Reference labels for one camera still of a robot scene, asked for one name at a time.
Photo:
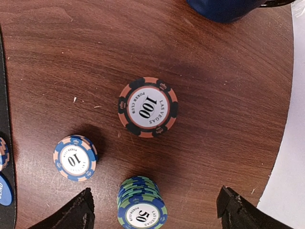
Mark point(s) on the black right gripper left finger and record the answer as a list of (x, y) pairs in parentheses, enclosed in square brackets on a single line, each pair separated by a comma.
[(78, 213)]

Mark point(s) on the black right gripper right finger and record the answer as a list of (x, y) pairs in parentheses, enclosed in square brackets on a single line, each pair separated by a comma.
[(236, 212)]

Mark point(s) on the blue white poker chip stack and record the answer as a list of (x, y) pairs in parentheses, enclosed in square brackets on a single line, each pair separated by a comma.
[(75, 157)]

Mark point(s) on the green poker chip stack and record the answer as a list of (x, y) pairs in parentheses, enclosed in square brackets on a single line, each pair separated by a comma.
[(140, 205)]

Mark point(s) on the blue round blind button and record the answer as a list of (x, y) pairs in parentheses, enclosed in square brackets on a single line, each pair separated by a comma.
[(6, 194)]

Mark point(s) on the round black poker mat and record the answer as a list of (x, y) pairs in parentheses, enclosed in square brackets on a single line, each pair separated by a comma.
[(8, 206)]

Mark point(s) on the dark blue enamel mug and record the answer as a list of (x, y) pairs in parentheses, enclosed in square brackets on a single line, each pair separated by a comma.
[(227, 11)]

